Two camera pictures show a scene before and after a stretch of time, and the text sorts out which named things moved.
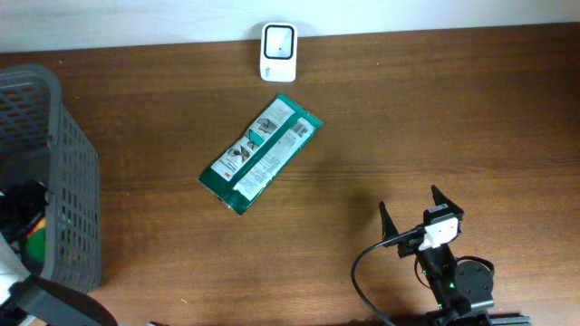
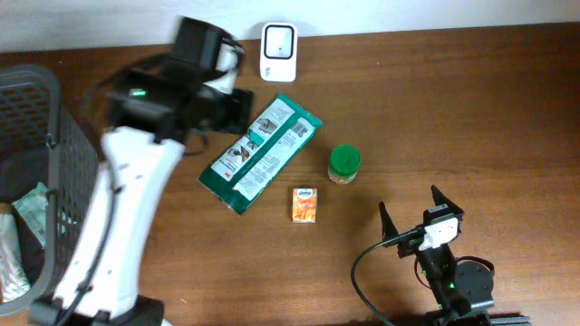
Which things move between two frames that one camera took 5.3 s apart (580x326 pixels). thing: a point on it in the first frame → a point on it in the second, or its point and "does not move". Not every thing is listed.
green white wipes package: [260, 152] does not move
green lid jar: [36, 243] → [344, 162]
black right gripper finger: [390, 229] does not move
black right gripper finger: [441, 199] does not move
